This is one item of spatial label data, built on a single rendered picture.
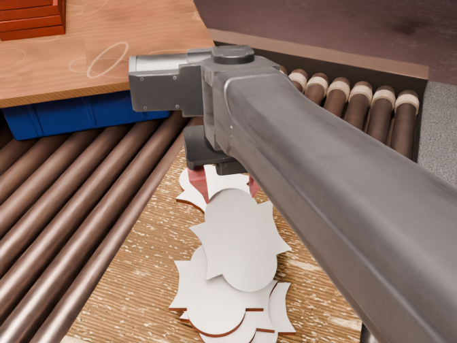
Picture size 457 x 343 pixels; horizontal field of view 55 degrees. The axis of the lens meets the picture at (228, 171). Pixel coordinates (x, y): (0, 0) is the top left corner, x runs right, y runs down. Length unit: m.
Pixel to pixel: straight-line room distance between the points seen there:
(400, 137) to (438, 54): 2.45
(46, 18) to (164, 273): 0.58
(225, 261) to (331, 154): 0.37
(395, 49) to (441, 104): 2.26
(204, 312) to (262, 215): 0.14
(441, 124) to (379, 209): 0.83
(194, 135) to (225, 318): 0.22
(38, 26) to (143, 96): 0.59
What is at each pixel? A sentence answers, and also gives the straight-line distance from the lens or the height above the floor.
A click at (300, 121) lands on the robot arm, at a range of 0.25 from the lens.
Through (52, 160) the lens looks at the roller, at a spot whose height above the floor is 0.92.
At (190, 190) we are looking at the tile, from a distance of 0.71.
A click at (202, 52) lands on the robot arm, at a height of 1.25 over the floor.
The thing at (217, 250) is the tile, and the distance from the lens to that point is 0.56.
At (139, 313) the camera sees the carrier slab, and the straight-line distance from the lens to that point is 0.60.
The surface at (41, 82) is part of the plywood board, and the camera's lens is 0.85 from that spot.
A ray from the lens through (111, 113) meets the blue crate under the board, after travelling 0.88.
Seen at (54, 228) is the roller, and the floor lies 0.92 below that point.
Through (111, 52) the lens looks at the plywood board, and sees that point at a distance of 0.91.
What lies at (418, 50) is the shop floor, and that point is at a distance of 3.33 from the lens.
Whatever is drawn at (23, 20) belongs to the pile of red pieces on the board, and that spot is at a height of 1.08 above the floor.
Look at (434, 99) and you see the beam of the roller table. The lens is 1.06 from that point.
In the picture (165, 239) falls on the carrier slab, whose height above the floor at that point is 0.94.
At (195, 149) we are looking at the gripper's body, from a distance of 0.50.
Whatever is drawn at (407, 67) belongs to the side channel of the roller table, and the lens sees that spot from 1.08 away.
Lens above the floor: 1.46
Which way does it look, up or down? 44 degrees down
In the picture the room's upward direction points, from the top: straight up
